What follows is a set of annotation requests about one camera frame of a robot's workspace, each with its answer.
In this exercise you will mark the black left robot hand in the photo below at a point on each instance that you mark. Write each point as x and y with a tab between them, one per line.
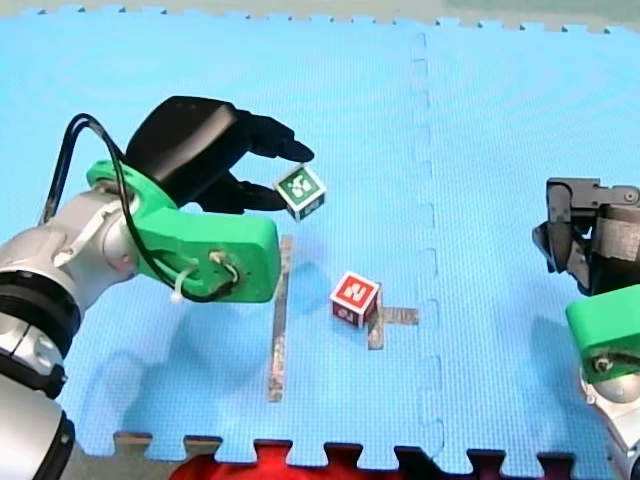
185	150

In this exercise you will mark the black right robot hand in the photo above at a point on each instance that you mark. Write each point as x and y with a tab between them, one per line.
590	235

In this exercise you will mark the green cube white marks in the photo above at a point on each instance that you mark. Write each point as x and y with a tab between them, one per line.
301	191

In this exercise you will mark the red cube white marks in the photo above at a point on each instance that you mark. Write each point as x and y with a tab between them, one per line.
354	297

